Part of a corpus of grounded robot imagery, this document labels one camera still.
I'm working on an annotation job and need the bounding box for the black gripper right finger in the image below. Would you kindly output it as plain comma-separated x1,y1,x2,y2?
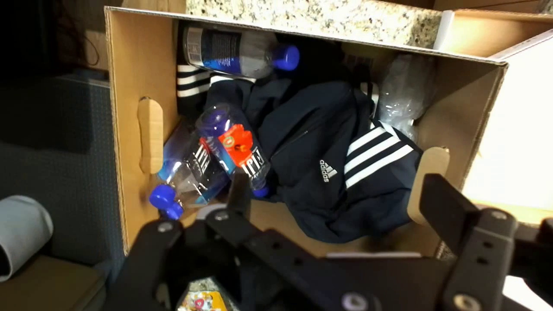
419,172,553,311

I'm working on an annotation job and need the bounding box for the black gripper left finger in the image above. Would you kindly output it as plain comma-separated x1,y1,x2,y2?
102,172,274,311

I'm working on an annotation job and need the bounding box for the big white cardboard box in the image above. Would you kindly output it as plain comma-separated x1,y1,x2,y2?
102,6,510,262

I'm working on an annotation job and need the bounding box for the water bottle with grey label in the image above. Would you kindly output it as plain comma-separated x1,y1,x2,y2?
182,25,303,82

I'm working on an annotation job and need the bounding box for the colourful printed packet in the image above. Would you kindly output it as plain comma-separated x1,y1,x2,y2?
173,275,239,311

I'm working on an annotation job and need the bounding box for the white cylindrical cup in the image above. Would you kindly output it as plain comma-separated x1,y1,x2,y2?
0,194,56,284

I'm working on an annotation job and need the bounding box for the navy striped Adidas jacket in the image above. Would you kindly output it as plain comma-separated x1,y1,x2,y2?
173,61,427,246

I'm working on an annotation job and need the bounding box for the crumpled grey plastic bag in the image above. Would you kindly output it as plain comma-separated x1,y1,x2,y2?
377,53,436,134

